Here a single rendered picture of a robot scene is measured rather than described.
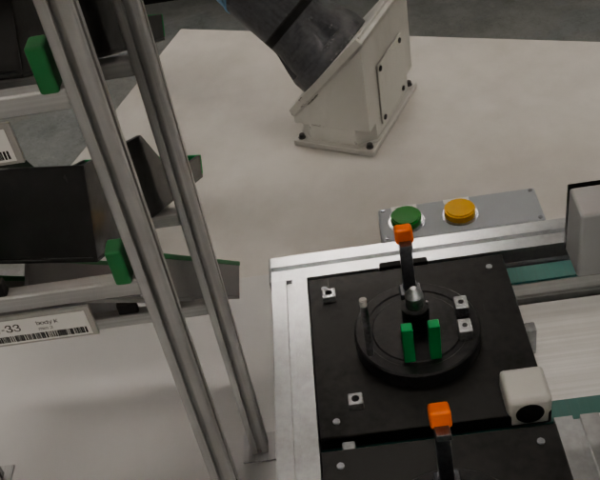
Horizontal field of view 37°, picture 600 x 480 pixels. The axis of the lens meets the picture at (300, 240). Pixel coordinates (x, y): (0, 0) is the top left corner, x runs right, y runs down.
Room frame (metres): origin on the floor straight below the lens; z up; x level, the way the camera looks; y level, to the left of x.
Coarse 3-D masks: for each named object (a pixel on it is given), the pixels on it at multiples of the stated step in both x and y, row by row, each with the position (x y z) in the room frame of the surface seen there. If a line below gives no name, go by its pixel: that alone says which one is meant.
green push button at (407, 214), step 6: (396, 210) 0.90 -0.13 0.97; (402, 210) 0.90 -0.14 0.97; (408, 210) 0.90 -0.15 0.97; (414, 210) 0.89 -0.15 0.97; (390, 216) 0.89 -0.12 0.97; (396, 216) 0.89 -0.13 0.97; (402, 216) 0.89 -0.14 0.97; (408, 216) 0.89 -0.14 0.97; (414, 216) 0.88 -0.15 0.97; (420, 216) 0.88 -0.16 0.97; (396, 222) 0.88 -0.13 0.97; (402, 222) 0.88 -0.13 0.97; (408, 222) 0.87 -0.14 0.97; (414, 222) 0.87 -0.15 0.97; (420, 222) 0.88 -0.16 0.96; (414, 228) 0.87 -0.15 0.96
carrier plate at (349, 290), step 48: (336, 288) 0.78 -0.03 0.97; (384, 288) 0.77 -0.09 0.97; (480, 288) 0.74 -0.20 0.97; (336, 336) 0.70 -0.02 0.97; (528, 336) 0.65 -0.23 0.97; (336, 384) 0.64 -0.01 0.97; (384, 384) 0.62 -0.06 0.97; (480, 384) 0.60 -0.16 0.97; (336, 432) 0.57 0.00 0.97; (384, 432) 0.56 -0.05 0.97; (432, 432) 0.56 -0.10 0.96
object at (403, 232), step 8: (408, 224) 0.76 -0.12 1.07; (400, 232) 0.75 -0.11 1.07; (408, 232) 0.74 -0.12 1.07; (400, 240) 0.74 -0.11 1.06; (408, 240) 0.74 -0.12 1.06; (400, 248) 0.73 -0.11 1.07; (408, 248) 0.73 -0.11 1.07; (400, 256) 0.74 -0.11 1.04; (408, 256) 0.74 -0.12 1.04; (408, 264) 0.73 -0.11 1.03; (408, 272) 0.73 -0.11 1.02; (408, 280) 0.73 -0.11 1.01; (408, 288) 0.72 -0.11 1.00
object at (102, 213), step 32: (160, 160) 0.67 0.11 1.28; (192, 160) 0.75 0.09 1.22; (0, 192) 0.56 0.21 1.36; (32, 192) 0.55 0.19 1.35; (64, 192) 0.54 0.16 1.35; (96, 192) 0.55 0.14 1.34; (160, 192) 0.65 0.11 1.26; (0, 224) 0.55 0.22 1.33; (32, 224) 0.54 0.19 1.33; (64, 224) 0.53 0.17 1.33; (96, 224) 0.53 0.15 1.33; (0, 256) 0.54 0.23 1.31; (32, 256) 0.53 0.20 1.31; (64, 256) 0.52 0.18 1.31; (96, 256) 0.52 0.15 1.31
